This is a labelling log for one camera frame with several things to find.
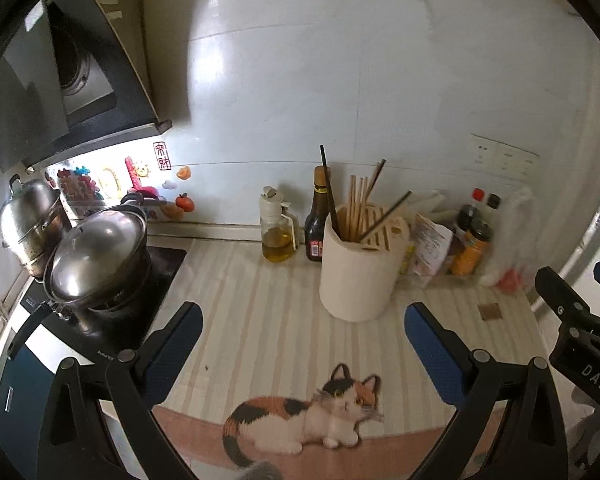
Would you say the steel wok with lid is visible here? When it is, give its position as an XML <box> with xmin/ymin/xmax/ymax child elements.
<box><xmin>7</xmin><ymin>192</ymin><xmax>154</xmax><ymax>361</ymax></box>

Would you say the white wall power outlet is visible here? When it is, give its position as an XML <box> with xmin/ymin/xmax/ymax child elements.
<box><xmin>466</xmin><ymin>134</ymin><xmax>540</xmax><ymax>182</ymax></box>

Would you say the red cap sauce bottle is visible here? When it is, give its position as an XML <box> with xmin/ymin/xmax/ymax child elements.
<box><xmin>454</xmin><ymin>188</ymin><xmax>486</xmax><ymax>240</ymax></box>

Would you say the clear plastic bag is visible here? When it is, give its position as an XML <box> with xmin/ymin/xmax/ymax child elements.
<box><xmin>478</xmin><ymin>185</ymin><xmax>541</xmax><ymax>294</ymax></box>

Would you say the striped cat pattern mat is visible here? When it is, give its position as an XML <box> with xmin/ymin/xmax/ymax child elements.
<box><xmin>155</xmin><ymin>239</ymin><xmax>545</xmax><ymax>479</ymax></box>

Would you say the dark soy sauce bottle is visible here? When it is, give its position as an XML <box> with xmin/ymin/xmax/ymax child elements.
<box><xmin>304</xmin><ymin>166</ymin><xmax>330</xmax><ymax>262</ymax></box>

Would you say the small brown square tag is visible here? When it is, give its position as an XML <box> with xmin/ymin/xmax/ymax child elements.
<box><xmin>478</xmin><ymin>302</ymin><xmax>503</xmax><ymax>321</ymax></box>

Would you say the glass oil dispenser bottle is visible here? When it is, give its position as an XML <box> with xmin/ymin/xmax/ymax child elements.
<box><xmin>259</xmin><ymin>186</ymin><xmax>298</xmax><ymax>263</ymax></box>

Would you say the steel steamer pot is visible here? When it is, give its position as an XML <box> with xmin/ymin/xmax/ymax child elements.
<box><xmin>0</xmin><ymin>174</ymin><xmax>72</xmax><ymax>281</ymax></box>

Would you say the white seasoning packet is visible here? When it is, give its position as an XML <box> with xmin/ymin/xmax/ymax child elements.
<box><xmin>408</xmin><ymin>214</ymin><xmax>454</xmax><ymax>276</ymax></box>

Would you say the brown chopstick in holder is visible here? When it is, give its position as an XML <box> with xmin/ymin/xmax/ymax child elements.
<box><xmin>364</xmin><ymin>159</ymin><xmax>386</xmax><ymax>202</ymax></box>

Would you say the black cap sauce bottle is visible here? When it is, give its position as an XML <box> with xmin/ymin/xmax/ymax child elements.
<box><xmin>482</xmin><ymin>193</ymin><xmax>502</xmax><ymax>226</ymax></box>

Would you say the white cylindrical utensil holder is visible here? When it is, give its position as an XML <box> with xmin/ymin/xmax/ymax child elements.
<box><xmin>320</xmin><ymin>216</ymin><xmax>410</xmax><ymax>323</ymax></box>

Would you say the light wooden chopstick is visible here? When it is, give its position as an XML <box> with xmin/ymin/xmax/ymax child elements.
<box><xmin>353</xmin><ymin>177</ymin><xmax>367</xmax><ymax>243</ymax></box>
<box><xmin>347</xmin><ymin>174</ymin><xmax>358</xmax><ymax>242</ymax></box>
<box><xmin>361</xmin><ymin>179</ymin><xmax>373</xmax><ymax>234</ymax></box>

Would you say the black range hood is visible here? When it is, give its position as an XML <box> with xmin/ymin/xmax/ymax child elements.
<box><xmin>0</xmin><ymin>0</ymin><xmax>172</xmax><ymax>172</ymax></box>

